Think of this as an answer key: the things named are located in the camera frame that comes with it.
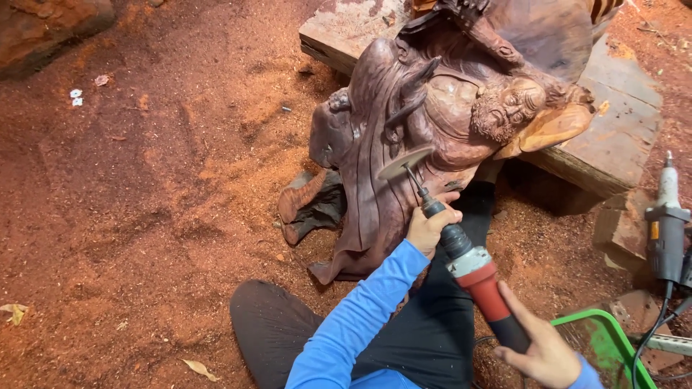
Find grey electric die grinder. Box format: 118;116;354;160
644;150;692;299

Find large reddish rock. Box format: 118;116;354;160
0;0;116;82

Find person's left hand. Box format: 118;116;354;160
405;190;464;260

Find red black die grinder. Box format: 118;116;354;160
376;146;532;355

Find dry yellow leaf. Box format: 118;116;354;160
0;303;29;326
181;358;220;383

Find black power cable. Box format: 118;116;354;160
631;281;692;389

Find person's right hand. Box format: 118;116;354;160
492;280;582;389

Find rough wooden block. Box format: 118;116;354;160
591;188;658;274

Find green plastic chair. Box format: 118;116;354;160
551;308;658;389

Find person's legs in dark trousers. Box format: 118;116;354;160
229;180;496;389

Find perforated metal bar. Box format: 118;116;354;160
627;333;692;358

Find carved brown wooden sculpture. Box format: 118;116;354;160
307;0;626;286

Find flat reddish wood board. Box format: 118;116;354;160
608;290;686;375

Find thick weathered wooden beam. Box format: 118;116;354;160
298;0;665;199

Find small carved wood piece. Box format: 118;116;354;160
277;168;348;247

